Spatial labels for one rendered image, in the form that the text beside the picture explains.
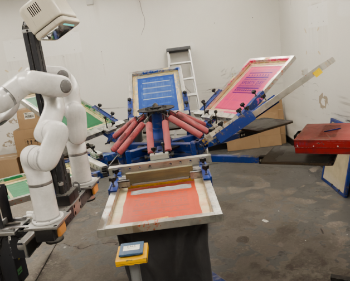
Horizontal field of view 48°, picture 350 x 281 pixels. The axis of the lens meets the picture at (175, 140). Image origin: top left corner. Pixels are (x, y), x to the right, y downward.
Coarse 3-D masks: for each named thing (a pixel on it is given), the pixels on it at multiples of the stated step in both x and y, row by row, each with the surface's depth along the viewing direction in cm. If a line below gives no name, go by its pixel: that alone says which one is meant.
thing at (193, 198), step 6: (162, 186) 236; (192, 186) 230; (192, 192) 220; (192, 198) 211; (198, 198) 210; (192, 204) 204; (198, 204) 203; (186, 210) 197; (192, 210) 196; (198, 210) 195; (162, 216) 194; (168, 216) 193; (174, 216) 192
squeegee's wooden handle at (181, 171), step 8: (160, 168) 237; (168, 168) 235; (176, 168) 235; (184, 168) 235; (192, 168) 235; (128, 176) 235; (136, 176) 235; (144, 176) 236; (152, 176) 236; (160, 176) 236; (168, 176) 236; (176, 176) 236; (184, 176) 236
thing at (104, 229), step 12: (108, 204) 209; (216, 204) 191; (108, 216) 193; (180, 216) 183; (192, 216) 181; (204, 216) 180; (216, 216) 180; (108, 228) 180; (120, 228) 180; (132, 228) 180; (144, 228) 180; (156, 228) 180; (168, 228) 180
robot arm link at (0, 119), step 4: (16, 104) 180; (12, 108) 178; (16, 108) 180; (8, 112) 178; (12, 112) 179; (16, 112) 183; (0, 116) 177; (4, 116) 177; (8, 116) 179; (12, 116) 182; (0, 120) 177; (4, 120) 179; (0, 124) 179
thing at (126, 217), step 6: (150, 186) 239; (156, 186) 238; (156, 192) 228; (126, 198) 224; (132, 198) 223; (126, 204) 216; (132, 204) 215; (126, 210) 207; (132, 210) 206; (126, 216) 199; (138, 216) 197; (144, 216) 196; (150, 216) 195; (156, 216) 195; (120, 222) 193; (126, 222) 192
